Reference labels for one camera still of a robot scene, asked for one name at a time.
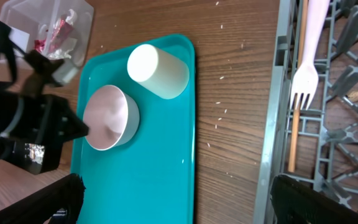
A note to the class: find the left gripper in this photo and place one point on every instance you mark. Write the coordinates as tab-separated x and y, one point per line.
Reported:
35	144

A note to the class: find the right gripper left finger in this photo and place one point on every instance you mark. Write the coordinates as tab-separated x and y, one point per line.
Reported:
59	202

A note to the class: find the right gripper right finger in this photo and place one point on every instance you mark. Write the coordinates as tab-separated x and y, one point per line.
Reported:
295	203

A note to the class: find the wooden chopstick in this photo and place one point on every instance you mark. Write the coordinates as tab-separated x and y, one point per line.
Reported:
296	111

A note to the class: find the pink bowl with nuts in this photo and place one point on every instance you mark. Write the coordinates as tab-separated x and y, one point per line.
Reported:
112	117

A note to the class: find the white plastic fork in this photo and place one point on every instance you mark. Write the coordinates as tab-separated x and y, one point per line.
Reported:
305	81

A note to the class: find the white paper cup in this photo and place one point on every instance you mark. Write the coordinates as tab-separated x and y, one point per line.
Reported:
160	72

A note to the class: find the red snack wrapper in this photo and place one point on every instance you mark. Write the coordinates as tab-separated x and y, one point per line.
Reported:
61	31

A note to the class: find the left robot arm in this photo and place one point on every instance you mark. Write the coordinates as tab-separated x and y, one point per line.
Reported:
14	71

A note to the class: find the grey dishwasher rack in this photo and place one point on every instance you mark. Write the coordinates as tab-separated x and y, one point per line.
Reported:
327	145

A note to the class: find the teal serving tray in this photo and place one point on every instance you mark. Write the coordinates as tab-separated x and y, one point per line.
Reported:
151	178

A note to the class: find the clear plastic bin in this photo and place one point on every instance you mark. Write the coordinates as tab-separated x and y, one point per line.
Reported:
32	20

